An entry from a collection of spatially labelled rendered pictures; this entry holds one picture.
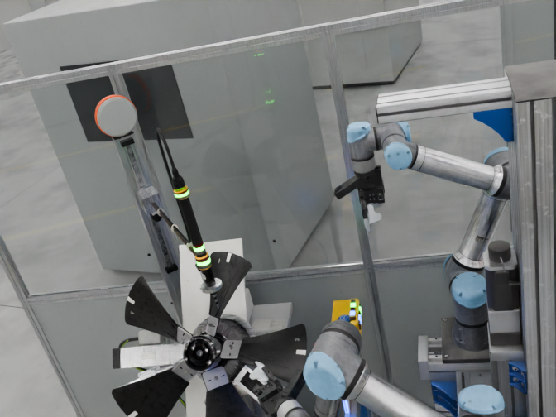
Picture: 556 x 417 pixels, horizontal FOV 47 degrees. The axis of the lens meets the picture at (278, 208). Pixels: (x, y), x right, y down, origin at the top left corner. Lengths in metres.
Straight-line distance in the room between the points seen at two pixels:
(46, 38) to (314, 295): 2.59
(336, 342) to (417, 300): 1.31
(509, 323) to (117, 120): 1.56
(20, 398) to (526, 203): 3.61
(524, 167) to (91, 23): 3.23
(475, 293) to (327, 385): 0.72
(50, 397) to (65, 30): 2.32
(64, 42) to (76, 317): 1.92
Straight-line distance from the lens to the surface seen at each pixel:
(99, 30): 4.31
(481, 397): 1.85
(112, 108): 2.55
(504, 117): 1.63
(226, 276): 2.26
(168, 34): 4.02
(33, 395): 4.54
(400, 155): 1.90
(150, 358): 2.50
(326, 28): 2.42
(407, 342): 3.12
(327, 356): 1.66
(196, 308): 2.55
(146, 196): 2.57
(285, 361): 2.20
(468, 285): 2.22
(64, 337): 3.52
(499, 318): 1.95
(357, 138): 2.02
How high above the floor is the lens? 2.60
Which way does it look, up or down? 28 degrees down
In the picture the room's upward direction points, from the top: 14 degrees counter-clockwise
